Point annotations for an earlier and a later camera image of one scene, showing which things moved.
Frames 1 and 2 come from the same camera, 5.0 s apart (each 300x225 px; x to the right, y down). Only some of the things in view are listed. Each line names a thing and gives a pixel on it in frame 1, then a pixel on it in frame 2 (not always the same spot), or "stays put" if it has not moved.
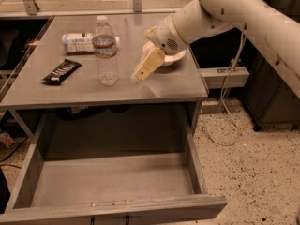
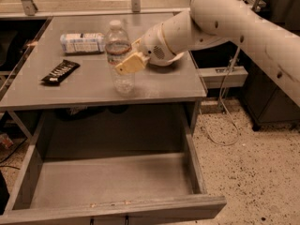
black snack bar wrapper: x=65 y=69 stays put
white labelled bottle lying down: x=81 y=43 stays put
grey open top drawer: x=124 y=164 stays put
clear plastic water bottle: x=104 y=44 -> x=117 y=47
